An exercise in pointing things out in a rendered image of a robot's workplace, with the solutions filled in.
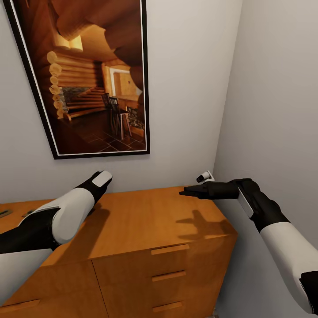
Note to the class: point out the cabinet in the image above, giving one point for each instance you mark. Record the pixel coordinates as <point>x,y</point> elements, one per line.
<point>140,254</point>

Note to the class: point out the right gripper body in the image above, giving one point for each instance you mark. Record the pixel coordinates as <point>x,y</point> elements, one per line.
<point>217,190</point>

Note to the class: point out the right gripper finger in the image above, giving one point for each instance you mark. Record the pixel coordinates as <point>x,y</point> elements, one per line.
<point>190,193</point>
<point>203,188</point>

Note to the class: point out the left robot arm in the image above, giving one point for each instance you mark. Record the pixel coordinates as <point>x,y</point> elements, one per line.
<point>24,248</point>

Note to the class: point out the picture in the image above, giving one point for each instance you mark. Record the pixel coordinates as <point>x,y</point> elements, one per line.
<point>87,65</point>

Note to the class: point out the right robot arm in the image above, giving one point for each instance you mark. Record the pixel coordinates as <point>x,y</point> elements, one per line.
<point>295,257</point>

